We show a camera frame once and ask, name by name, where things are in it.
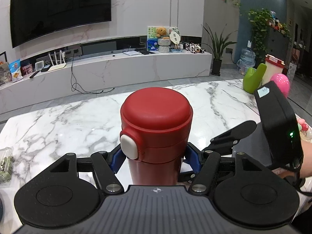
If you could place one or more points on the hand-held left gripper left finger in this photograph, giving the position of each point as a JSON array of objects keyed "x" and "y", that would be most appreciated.
[{"x": 117, "y": 159}]

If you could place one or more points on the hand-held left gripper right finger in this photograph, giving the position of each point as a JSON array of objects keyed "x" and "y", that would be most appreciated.
[{"x": 194, "y": 159}]

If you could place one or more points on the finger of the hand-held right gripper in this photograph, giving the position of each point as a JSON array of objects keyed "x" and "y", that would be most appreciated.
[{"x": 231, "y": 134}]

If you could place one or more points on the red thermos bottle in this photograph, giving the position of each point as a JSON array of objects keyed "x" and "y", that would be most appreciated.
[{"x": 156, "y": 126}]

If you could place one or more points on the person's right hand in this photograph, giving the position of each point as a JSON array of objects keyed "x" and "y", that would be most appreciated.
[{"x": 282, "y": 173}]

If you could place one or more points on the pink ball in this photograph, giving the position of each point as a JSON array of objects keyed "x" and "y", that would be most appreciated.
[{"x": 281, "y": 82}]

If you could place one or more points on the green plastic toy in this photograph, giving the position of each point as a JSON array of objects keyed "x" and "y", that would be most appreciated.
[{"x": 253, "y": 80}]

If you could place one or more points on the white bucket red lid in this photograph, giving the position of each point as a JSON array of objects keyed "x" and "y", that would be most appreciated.
[{"x": 274, "y": 68}]

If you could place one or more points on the blue water jug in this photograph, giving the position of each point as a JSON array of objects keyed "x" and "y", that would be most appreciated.
[{"x": 246, "y": 58}]

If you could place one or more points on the dark shoe cabinet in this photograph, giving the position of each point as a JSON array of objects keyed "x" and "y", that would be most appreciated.
[{"x": 279, "y": 46}]

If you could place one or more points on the potted grass plant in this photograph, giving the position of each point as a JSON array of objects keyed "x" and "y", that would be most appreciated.
[{"x": 217, "y": 51}]

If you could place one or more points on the black white checkered bag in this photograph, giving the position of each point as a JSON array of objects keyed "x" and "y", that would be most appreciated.
[{"x": 193, "y": 48}]

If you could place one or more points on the marble TV console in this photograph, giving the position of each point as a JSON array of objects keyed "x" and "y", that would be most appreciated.
[{"x": 146, "y": 68}]

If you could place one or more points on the row of small figurines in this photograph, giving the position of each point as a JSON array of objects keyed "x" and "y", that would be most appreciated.
[{"x": 280, "y": 24}]

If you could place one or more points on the leafy climbing plant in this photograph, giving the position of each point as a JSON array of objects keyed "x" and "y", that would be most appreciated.
[{"x": 259, "y": 24}]

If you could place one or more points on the white paper sheet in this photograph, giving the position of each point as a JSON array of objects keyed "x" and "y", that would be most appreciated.
[{"x": 131, "y": 53}]

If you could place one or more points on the white router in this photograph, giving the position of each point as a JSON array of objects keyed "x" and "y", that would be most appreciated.
[{"x": 57, "y": 65}]

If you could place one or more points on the black notebook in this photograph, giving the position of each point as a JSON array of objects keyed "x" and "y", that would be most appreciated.
[{"x": 146, "y": 52}]

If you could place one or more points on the clear bag of green items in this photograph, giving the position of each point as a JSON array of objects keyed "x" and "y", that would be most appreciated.
[{"x": 5, "y": 165}]

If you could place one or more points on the round white hand fan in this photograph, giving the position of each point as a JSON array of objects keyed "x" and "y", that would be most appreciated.
[{"x": 175, "y": 36}]

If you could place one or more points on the dark phone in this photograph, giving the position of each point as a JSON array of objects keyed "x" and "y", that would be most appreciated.
[{"x": 45, "y": 68}]

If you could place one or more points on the black remote control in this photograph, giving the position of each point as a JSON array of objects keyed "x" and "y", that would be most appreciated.
[{"x": 34, "y": 74}]

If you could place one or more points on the white desk clock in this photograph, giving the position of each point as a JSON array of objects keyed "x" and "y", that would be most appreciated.
[{"x": 39, "y": 65}]

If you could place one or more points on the brown teddy bear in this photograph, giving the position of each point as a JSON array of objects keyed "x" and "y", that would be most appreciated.
[{"x": 161, "y": 33}]

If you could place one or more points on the dark red box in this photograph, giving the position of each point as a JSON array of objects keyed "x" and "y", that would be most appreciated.
[{"x": 26, "y": 70}]

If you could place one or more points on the blue snack bag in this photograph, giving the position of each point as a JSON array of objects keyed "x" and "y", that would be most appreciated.
[{"x": 15, "y": 70}]

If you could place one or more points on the grey snack packet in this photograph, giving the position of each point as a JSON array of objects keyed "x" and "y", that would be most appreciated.
[{"x": 4, "y": 74}]

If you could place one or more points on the black wall television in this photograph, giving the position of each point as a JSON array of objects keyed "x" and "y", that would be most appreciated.
[{"x": 61, "y": 9}]

